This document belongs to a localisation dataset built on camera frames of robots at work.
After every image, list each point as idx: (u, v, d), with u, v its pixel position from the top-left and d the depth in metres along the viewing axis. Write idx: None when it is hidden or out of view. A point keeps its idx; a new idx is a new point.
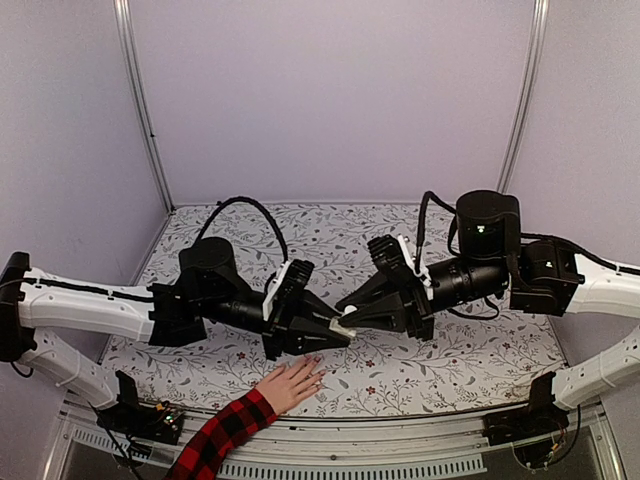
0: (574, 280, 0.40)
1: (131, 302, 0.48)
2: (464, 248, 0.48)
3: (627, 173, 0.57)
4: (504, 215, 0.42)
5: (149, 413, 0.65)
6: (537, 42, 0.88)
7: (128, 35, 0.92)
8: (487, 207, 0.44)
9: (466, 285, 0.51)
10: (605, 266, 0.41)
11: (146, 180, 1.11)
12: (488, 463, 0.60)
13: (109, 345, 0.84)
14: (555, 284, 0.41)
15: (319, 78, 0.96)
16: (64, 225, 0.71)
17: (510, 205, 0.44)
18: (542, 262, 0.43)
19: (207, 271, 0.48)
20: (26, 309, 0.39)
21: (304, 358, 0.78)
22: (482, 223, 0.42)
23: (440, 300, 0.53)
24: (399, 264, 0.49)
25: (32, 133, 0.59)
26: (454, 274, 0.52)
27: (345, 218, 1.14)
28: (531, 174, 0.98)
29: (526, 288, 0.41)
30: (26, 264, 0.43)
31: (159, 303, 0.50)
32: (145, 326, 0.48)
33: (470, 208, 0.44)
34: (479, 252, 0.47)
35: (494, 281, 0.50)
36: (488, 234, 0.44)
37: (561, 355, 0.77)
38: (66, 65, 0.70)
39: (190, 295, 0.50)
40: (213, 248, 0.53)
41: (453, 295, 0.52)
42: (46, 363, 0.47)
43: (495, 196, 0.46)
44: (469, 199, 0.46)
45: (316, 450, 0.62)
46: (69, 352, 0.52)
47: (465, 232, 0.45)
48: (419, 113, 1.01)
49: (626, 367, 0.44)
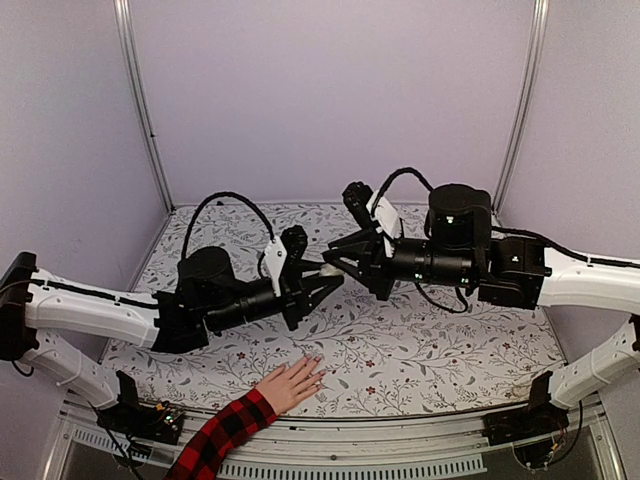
0: (540, 273, 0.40)
1: (137, 309, 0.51)
2: (434, 236, 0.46)
3: (627, 173, 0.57)
4: (472, 207, 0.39)
5: (149, 414, 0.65)
6: (537, 42, 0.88)
7: (128, 35, 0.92)
8: (458, 198, 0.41)
9: (425, 266, 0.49)
10: (575, 258, 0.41)
11: (146, 180, 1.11)
12: (488, 463, 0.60)
13: (109, 345, 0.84)
14: (521, 278, 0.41)
15: (319, 78, 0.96)
16: (64, 225, 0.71)
17: (485, 199, 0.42)
18: (510, 257, 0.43)
19: (205, 281, 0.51)
20: (33, 312, 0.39)
21: (304, 358, 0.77)
22: (451, 215, 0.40)
23: (394, 268, 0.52)
24: (360, 205, 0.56)
25: (31, 132, 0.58)
26: (419, 253, 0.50)
27: (345, 218, 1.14)
28: (530, 174, 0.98)
29: (494, 281, 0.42)
30: (32, 264, 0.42)
31: (163, 309, 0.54)
32: (150, 332, 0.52)
33: (441, 199, 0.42)
34: (449, 243, 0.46)
35: (452, 273, 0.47)
36: (457, 225, 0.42)
37: (561, 354, 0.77)
38: (65, 64, 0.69)
39: (190, 304, 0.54)
40: (211, 256, 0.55)
41: (411, 271, 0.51)
42: (47, 363, 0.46)
43: (468, 190, 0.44)
44: (444, 189, 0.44)
45: (316, 450, 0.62)
46: (71, 352, 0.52)
47: (435, 222, 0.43)
48: (419, 114, 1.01)
49: (617, 362, 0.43)
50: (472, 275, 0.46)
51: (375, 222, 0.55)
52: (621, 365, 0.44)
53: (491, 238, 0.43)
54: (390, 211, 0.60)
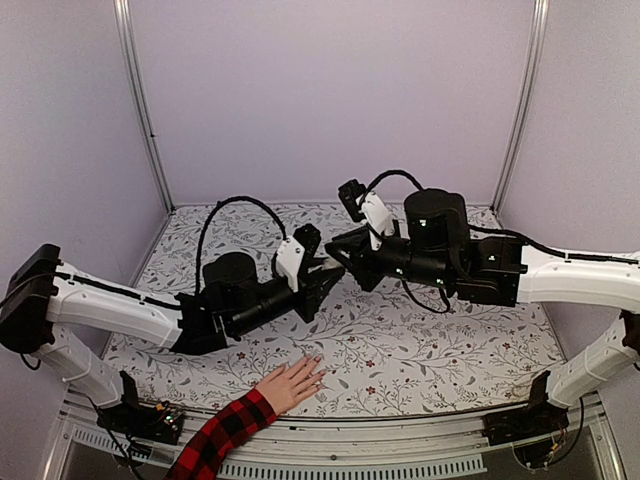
0: (515, 271, 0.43)
1: (160, 309, 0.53)
2: (412, 238, 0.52)
3: (627, 173, 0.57)
4: (443, 209, 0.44)
5: (149, 414, 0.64)
6: (537, 42, 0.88)
7: (128, 35, 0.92)
8: (431, 201, 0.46)
9: (405, 265, 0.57)
10: (553, 255, 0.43)
11: (146, 180, 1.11)
12: (488, 463, 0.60)
13: (109, 345, 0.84)
14: (497, 276, 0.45)
15: (320, 78, 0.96)
16: (64, 225, 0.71)
17: (458, 202, 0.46)
18: (486, 256, 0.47)
19: (232, 286, 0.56)
20: (59, 306, 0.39)
21: (304, 358, 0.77)
22: (424, 217, 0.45)
23: (377, 263, 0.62)
24: (351, 200, 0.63)
25: (32, 131, 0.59)
26: (401, 253, 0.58)
27: (345, 218, 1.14)
28: (530, 174, 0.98)
29: (471, 281, 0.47)
30: (56, 257, 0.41)
31: (185, 311, 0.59)
32: (172, 333, 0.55)
33: (417, 202, 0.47)
34: (426, 244, 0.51)
35: (428, 271, 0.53)
36: (431, 226, 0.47)
37: (561, 354, 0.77)
38: (65, 64, 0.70)
39: (214, 307, 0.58)
40: (235, 262, 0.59)
41: (392, 266, 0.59)
42: (60, 359, 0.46)
43: (441, 193, 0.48)
44: (419, 194, 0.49)
45: (316, 450, 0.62)
46: (82, 349, 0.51)
47: (411, 225, 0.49)
48: (419, 114, 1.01)
49: (609, 358, 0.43)
50: (448, 276, 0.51)
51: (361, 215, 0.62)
52: (616, 363, 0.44)
53: (466, 238, 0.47)
54: (380, 208, 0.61)
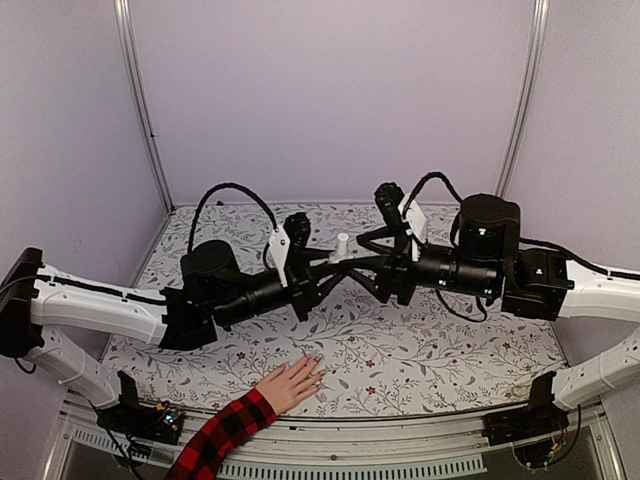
0: (563, 285, 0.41)
1: (145, 306, 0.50)
2: (462, 245, 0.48)
3: (627, 173, 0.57)
4: (505, 220, 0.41)
5: (149, 413, 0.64)
6: (537, 43, 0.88)
7: (128, 35, 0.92)
8: (489, 210, 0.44)
9: (449, 275, 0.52)
10: (596, 271, 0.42)
11: (146, 181, 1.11)
12: (488, 462, 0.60)
13: (109, 345, 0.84)
14: (545, 291, 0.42)
15: (319, 78, 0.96)
16: (64, 225, 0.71)
17: (515, 212, 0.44)
18: (533, 268, 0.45)
19: (208, 276, 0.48)
20: (38, 307, 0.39)
21: (304, 358, 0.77)
22: (484, 227, 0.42)
23: (418, 276, 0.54)
24: (392, 204, 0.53)
25: (31, 133, 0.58)
26: (444, 261, 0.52)
27: (345, 218, 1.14)
28: (530, 174, 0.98)
29: (520, 293, 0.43)
30: (38, 260, 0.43)
31: (171, 306, 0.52)
32: (158, 329, 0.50)
33: (474, 210, 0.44)
34: (477, 253, 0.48)
35: (478, 281, 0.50)
36: (488, 236, 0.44)
37: (561, 355, 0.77)
38: (66, 66, 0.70)
39: (196, 300, 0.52)
40: (213, 251, 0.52)
41: (435, 277, 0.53)
42: (52, 361, 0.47)
43: (498, 201, 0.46)
44: (474, 201, 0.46)
45: (316, 450, 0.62)
46: (75, 351, 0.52)
47: (466, 233, 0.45)
48: (419, 114, 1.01)
49: (627, 367, 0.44)
50: (496, 285, 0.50)
51: (405, 223, 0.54)
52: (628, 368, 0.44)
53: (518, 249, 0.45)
54: (421, 213, 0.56)
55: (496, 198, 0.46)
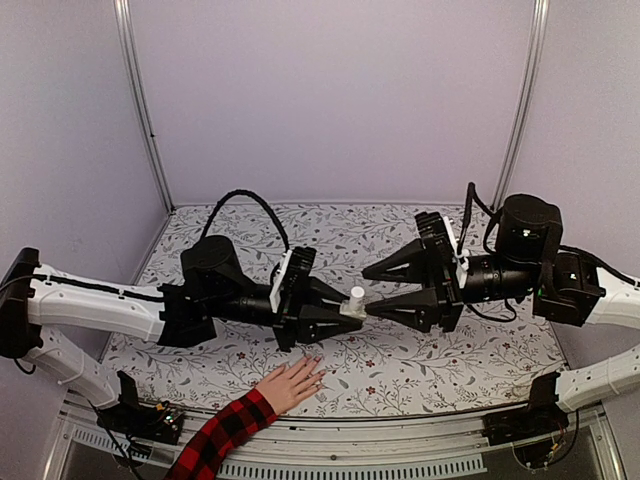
0: (596, 292, 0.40)
1: (141, 302, 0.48)
2: (503, 246, 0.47)
3: (628, 174, 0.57)
4: (550, 223, 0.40)
5: (149, 413, 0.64)
6: (537, 43, 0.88)
7: (128, 35, 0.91)
8: (534, 212, 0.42)
9: (496, 282, 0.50)
10: (624, 281, 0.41)
11: (146, 181, 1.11)
12: (488, 463, 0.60)
13: (109, 344, 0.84)
14: (578, 296, 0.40)
15: (319, 78, 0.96)
16: (64, 225, 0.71)
17: (556, 214, 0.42)
18: (566, 273, 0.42)
19: (208, 271, 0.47)
20: (34, 307, 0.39)
21: (304, 358, 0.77)
22: (529, 227, 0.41)
23: (467, 293, 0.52)
24: (443, 241, 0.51)
25: (31, 132, 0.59)
26: (486, 269, 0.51)
27: (345, 218, 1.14)
28: (530, 174, 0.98)
29: (554, 297, 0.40)
30: (35, 259, 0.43)
31: (169, 302, 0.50)
32: (155, 327, 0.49)
33: (518, 211, 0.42)
34: (515, 254, 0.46)
35: (522, 282, 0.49)
36: (530, 239, 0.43)
37: (561, 355, 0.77)
38: (66, 65, 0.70)
39: (195, 296, 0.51)
40: (213, 246, 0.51)
41: (481, 291, 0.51)
42: (51, 362, 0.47)
43: (539, 203, 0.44)
44: (514, 201, 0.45)
45: (316, 450, 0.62)
46: (74, 351, 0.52)
47: (508, 233, 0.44)
48: (418, 114, 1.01)
49: (635, 374, 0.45)
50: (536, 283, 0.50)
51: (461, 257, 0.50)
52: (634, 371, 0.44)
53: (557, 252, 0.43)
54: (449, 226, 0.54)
55: (543, 202, 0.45)
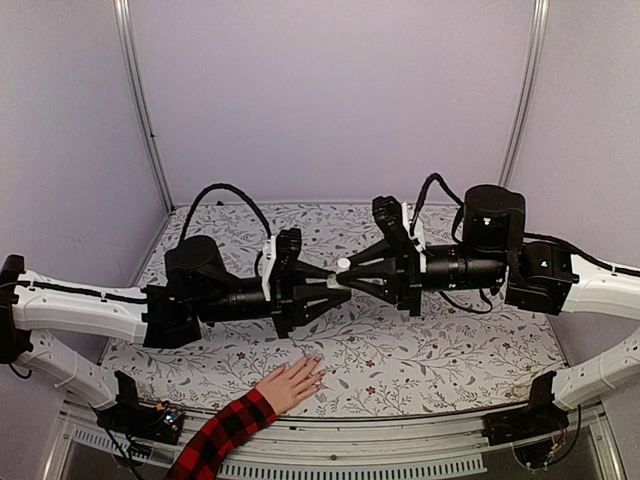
0: (569, 279, 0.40)
1: (124, 304, 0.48)
2: (468, 236, 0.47)
3: (627, 173, 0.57)
4: (510, 211, 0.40)
5: (149, 414, 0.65)
6: (537, 42, 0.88)
7: (127, 35, 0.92)
8: (495, 200, 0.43)
9: (460, 272, 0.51)
10: (601, 267, 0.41)
11: (146, 181, 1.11)
12: (488, 462, 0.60)
13: (109, 345, 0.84)
14: (550, 284, 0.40)
15: (319, 77, 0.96)
16: (64, 226, 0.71)
17: (518, 202, 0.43)
18: (538, 261, 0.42)
19: (191, 272, 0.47)
20: (19, 312, 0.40)
21: (304, 358, 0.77)
22: (488, 216, 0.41)
23: (431, 280, 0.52)
24: (396, 222, 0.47)
25: (32, 134, 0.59)
26: (452, 258, 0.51)
27: (345, 218, 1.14)
28: (530, 174, 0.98)
29: (524, 284, 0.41)
30: (20, 267, 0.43)
31: (153, 304, 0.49)
32: (138, 329, 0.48)
33: (478, 200, 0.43)
34: (480, 243, 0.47)
35: (487, 274, 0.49)
36: (493, 226, 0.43)
37: (561, 355, 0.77)
38: (65, 67, 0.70)
39: (180, 297, 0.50)
40: (196, 246, 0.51)
41: (445, 278, 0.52)
42: (43, 364, 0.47)
43: (505, 192, 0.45)
44: (477, 190, 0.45)
45: (316, 450, 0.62)
46: (67, 353, 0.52)
47: (471, 223, 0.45)
48: (418, 115, 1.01)
49: (626, 367, 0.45)
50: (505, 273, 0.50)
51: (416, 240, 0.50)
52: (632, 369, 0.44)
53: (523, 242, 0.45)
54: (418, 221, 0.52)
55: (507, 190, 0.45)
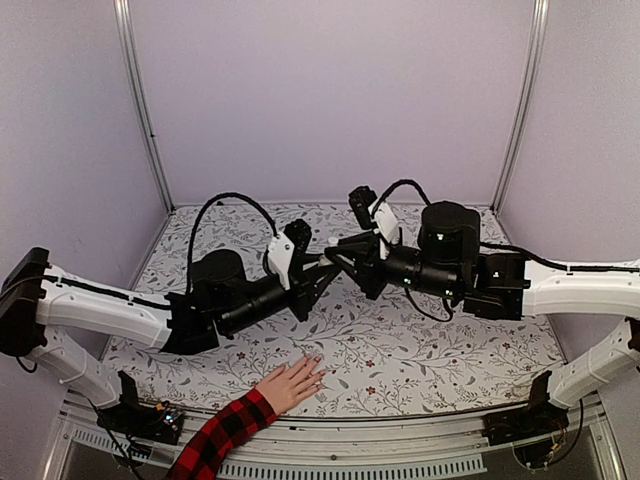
0: (518, 286, 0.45)
1: (149, 309, 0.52)
2: (425, 248, 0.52)
3: (627, 172, 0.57)
4: (461, 227, 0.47)
5: (149, 413, 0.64)
6: (537, 42, 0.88)
7: (127, 35, 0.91)
8: (449, 218, 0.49)
9: (412, 275, 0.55)
10: (555, 268, 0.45)
11: (146, 181, 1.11)
12: (488, 462, 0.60)
13: (109, 345, 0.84)
14: (503, 293, 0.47)
15: (320, 77, 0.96)
16: (63, 226, 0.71)
17: (470, 219, 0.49)
18: (491, 272, 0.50)
19: (218, 283, 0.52)
20: (45, 307, 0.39)
21: (304, 358, 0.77)
22: (441, 233, 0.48)
23: (387, 274, 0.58)
24: (363, 206, 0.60)
25: (32, 134, 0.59)
26: (410, 262, 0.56)
27: (345, 218, 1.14)
28: (531, 173, 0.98)
29: (478, 295, 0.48)
30: (45, 261, 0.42)
31: (176, 311, 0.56)
32: (162, 334, 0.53)
33: (435, 217, 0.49)
34: (439, 257, 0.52)
35: (437, 283, 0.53)
36: (447, 241, 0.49)
37: (561, 354, 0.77)
38: (65, 66, 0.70)
39: (202, 306, 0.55)
40: (221, 260, 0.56)
41: (399, 276, 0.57)
42: (54, 360, 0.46)
43: (461, 209, 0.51)
44: (436, 208, 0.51)
45: (316, 450, 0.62)
46: (76, 350, 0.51)
47: (426, 238, 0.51)
48: (418, 114, 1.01)
49: (613, 360, 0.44)
50: (457, 287, 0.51)
51: (374, 223, 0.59)
52: (622, 366, 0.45)
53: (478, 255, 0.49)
54: (391, 218, 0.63)
55: (465, 208, 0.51)
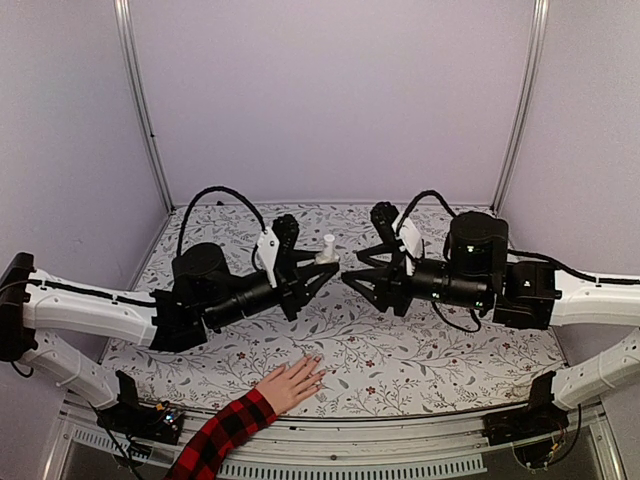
0: (550, 296, 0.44)
1: (134, 307, 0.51)
2: (455, 259, 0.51)
3: (627, 172, 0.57)
4: (492, 238, 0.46)
5: (149, 414, 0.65)
6: (537, 42, 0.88)
7: (127, 34, 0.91)
8: (479, 229, 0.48)
9: (442, 288, 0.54)
10: (584, 279, 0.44)
11: (146, 181, 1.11)
12: (488, 462, 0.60)
13: (109, 345, 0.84)
14: (533, 302, 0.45)
15: (320, 77, 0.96)
16: (63, 226, 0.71)
17: (500, 229, 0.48)
18: (522, 281, 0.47)
19: (199, 278, 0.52)
20: (30, 310, 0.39)
21: (304, 358, 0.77)
22: (472, 245, 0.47)
23: (414, 288, 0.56)
24: (385, 223, 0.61)
25: (32, 135, 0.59)
26: (437, 275, 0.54)
27: (345, 218, 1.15)
28: (530, 174, 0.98)
29: (508, 305, 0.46)
30: (30, 265, 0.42)
31: (162, 308, 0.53)
32: (148, 331, 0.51)
33: (463, 228, 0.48)
34: (469, 267, 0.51)
35: (468, 294, 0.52)
36: (478, 252, 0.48)
37: (561, 355, 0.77)
38: (65, 66, 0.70)
39: (186, 301, 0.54)
40: (203, 254, 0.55)
41: (427, 289, 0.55)
42: (46, 363, 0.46)
43: (488, 218, 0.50)
44: (462, 219, 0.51)
45: (316, 450, 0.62)
46: (70, 352, 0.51)
47: (456, 250, 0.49)
48: (418, 114, 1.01)
49: (626, 366, 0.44)
50: (487, 298, 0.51)
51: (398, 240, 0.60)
52: (628, 368, 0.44)
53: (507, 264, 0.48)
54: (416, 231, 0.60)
55: (473, 214, 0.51)
